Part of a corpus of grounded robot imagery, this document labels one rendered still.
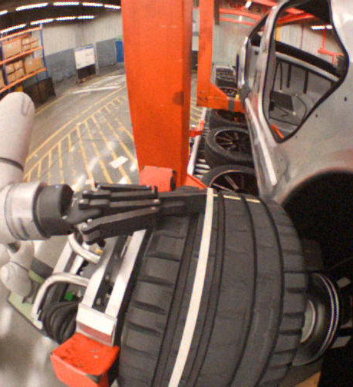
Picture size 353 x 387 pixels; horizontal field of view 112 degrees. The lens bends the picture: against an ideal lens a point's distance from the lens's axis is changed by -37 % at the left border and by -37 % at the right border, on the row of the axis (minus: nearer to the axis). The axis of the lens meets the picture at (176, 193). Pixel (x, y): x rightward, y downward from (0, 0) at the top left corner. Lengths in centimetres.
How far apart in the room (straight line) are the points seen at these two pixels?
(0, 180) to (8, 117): 11
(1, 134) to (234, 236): 39
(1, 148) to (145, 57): 38
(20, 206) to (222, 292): 27
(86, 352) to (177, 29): 63
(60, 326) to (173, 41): 66
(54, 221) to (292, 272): 31
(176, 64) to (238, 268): 44
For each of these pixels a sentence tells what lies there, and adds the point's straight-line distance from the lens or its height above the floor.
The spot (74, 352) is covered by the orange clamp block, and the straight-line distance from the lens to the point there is 29.
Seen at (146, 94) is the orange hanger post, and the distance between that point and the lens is 53.
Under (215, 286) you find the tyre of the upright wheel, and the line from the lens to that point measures 23.
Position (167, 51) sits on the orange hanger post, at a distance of 49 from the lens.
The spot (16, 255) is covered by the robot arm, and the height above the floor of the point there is 61.
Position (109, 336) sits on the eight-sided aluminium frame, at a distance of 29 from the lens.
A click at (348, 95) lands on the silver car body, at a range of 48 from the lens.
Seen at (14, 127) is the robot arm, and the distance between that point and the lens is 36.
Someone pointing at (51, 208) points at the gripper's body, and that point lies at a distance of 25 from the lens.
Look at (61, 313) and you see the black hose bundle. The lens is 41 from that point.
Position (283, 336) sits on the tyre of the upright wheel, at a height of 117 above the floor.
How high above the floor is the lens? 139
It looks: 47 degrees down
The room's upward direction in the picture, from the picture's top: straight up
